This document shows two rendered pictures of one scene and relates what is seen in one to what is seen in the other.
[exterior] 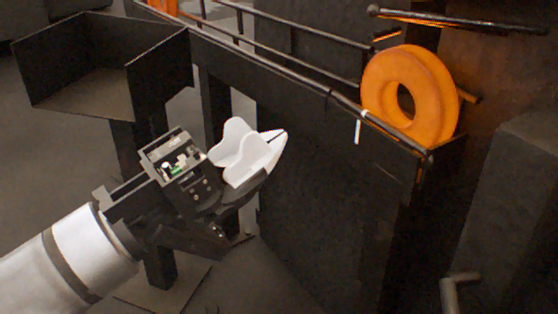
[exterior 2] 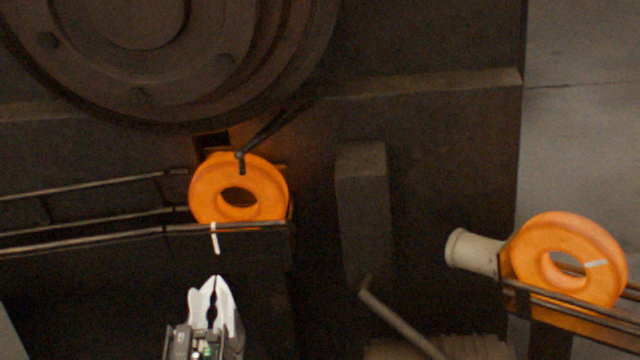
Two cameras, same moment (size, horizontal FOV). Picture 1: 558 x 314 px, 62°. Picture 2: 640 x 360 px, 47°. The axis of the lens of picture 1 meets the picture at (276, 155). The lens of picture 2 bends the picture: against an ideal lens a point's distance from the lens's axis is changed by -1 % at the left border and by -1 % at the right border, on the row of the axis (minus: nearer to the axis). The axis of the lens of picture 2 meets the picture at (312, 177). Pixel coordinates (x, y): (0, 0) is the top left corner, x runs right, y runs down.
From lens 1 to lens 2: 60 cm
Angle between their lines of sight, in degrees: 40
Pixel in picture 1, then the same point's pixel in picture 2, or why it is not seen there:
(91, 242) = not seen: outside the picture
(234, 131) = (194, 301)
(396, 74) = (226, 182)
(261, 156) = (227, 302)
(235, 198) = (242, 341)
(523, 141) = (357, 177)
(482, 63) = (275, 138)
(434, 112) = (275, 192)
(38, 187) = not seen: outside the picture
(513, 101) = (311, 152)
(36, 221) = not seen: outside the picture
